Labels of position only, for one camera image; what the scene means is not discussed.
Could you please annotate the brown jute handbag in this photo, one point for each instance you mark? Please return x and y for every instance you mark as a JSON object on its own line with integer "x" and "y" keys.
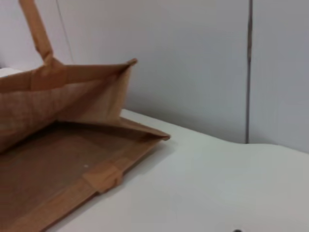
{"x": 60, "y": 145}

